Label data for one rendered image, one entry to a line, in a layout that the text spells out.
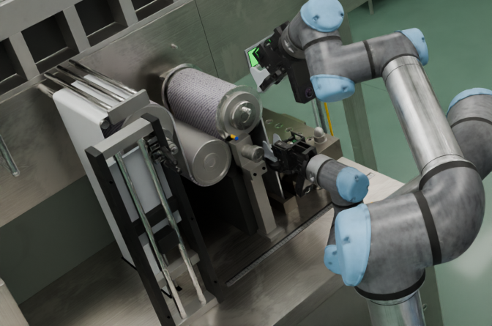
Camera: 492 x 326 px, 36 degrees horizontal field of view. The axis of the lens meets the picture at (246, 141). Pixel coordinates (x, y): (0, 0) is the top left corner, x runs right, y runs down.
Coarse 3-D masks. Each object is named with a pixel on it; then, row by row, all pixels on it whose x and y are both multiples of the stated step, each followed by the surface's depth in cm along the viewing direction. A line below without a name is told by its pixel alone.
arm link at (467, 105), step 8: (480, 88) 165; (456, 96) 166; (464, 96) 163; (472, 96) 162; (480, 96) 162; (488, 96) 162; (456, 104) 163; (464, 104) 161; (472, 104) 160; (480, 104) 159; (488, 104) 160; (448, 112) 165; (456, 112) 160; (464, 112) 158; (472, 112) 157; (480, 112) 157; (488, 112) 158; (448, 120) 162; (456, 120) 158; (464, 120) 156; (480, 120) 155; (488, 120) 155
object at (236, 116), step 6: (240, 102) 189; (246, 102) 190; (234, 108) 188; (240, 108) 189; (252, 108) 191; (234, 114) 188; (240, 114) 190; (246, 114) 191; (252, 114) 192; (234, 120) 189; (240, 120) 191; (246, 120) 192; (252, 120) 192; (234, 126) 190; (240, 126) 191; (246, 126) 192
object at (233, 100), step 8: (232, 96) 189; (240, 96) 189; (248, 96) 191; (232, 104) 188; (256, 104) 193; (224, 112) 188; (256, 112) 194; (224, 120) 188; (256, 120) 195; (224, 128) 190; (232, 128) 191; (248, 128) 194
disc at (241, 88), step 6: (234, 90) 189; (240, 90) 190; (246, 90) 191; (252, 90) 192; (228, 96) 188; (258, 96) 194; (222, 102) 187; (258, 102) 195; (222, 108) 188; (216, 114) 187; (216, 120) 188; (258, 120) 197; (216, 126) 189; (222, 126) 190; (222, 132) 190; (252, 132) 196; (228, 138) 192
